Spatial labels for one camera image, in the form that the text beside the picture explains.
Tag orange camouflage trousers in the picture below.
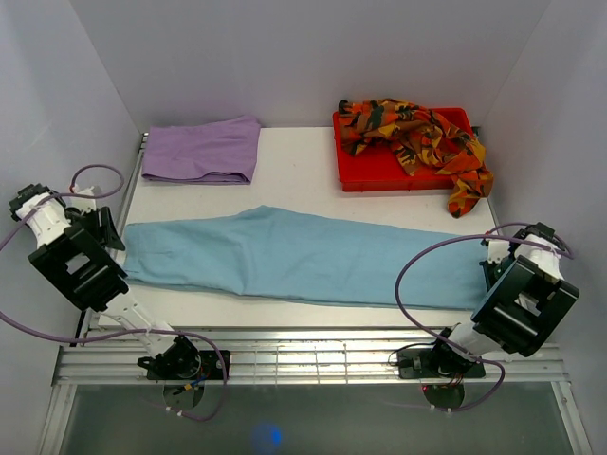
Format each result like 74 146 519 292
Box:
337 99 494 218

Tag light blue trousers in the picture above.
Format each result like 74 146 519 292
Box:
123 206 487 310

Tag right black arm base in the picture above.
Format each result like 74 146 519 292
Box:
388 343 486 410

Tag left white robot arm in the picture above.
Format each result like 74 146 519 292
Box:
9 184 202 380

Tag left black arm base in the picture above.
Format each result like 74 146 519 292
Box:
137 350 230 411

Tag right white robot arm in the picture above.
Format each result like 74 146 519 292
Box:
426 223 579 376

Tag folded purple trousers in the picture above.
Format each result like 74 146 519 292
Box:
141 116 261 185

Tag red plastic tray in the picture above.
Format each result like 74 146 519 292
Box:
332 111 453 192

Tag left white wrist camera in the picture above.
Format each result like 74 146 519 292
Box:
69 185 101 213

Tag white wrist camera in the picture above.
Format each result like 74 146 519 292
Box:
69 185 101 213
481 239 510 264

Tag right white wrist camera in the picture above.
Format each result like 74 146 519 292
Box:
481 239 510 264

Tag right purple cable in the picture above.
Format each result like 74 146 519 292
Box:
381 221 576 414

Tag purple cable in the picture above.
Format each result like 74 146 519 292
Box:
381 221 576 414
0 163 230 423

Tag aluminium rail frame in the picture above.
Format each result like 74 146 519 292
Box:
39 123 594 455

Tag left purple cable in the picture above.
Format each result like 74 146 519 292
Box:
0 163 230 423

